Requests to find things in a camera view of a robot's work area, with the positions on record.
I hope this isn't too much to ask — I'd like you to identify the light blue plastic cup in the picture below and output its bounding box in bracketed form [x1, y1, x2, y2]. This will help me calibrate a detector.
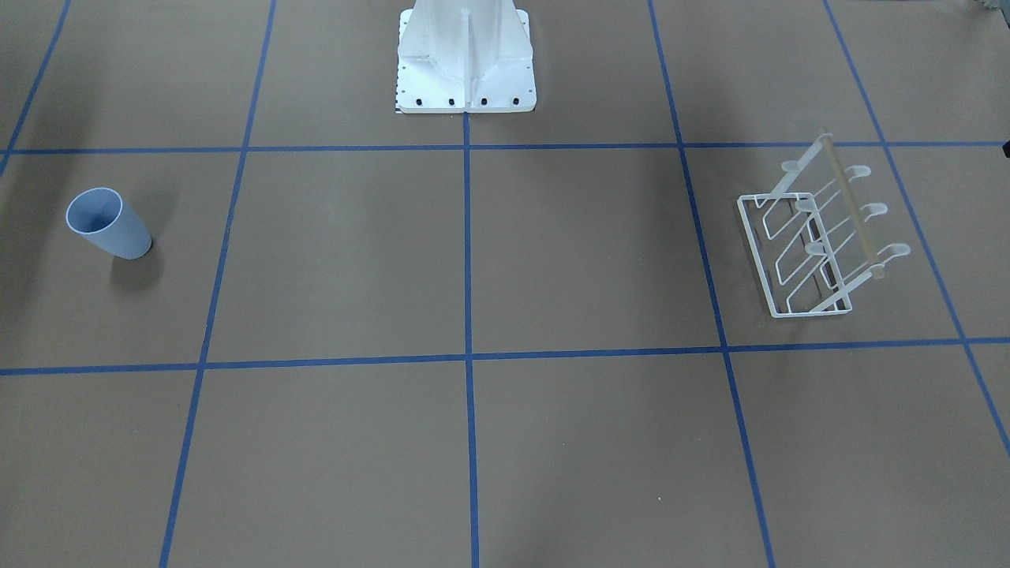
[65, 187, 154, 261]

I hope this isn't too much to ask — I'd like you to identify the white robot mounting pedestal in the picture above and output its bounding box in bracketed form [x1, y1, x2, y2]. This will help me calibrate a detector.
[395, 1, 537, 114]

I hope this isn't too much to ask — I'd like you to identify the white wire cup holder rack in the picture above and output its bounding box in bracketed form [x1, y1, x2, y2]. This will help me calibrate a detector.
[735, 129, 911, 320]

